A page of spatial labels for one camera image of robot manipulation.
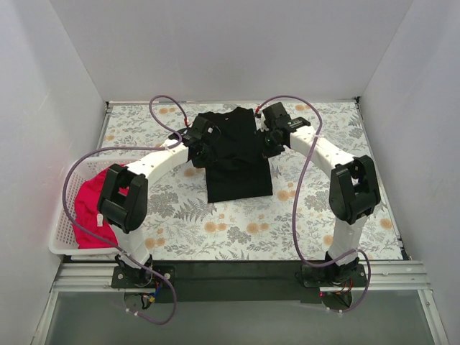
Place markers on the aluminium frame rail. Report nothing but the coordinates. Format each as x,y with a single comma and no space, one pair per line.
97,276

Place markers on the red t shirt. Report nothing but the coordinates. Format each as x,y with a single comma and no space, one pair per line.
87,215

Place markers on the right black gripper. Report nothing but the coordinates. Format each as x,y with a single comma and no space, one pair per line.
269,144

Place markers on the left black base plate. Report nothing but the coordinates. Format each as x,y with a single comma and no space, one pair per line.
141,288

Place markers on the black t shirt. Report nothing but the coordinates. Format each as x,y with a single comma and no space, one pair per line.
235,167

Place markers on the white plastic laundry basket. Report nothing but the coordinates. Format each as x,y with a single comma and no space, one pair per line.
62,238

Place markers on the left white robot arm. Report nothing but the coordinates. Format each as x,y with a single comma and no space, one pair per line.
123,201

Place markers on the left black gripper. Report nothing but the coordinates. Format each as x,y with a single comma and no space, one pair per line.
200,154

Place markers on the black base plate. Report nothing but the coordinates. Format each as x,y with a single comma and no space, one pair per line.
141,288
334,288

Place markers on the floral table cloth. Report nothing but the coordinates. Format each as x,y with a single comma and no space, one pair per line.
182,224

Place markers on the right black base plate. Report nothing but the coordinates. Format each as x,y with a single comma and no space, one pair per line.
334,288

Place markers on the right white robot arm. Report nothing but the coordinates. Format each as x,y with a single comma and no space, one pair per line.
354,191

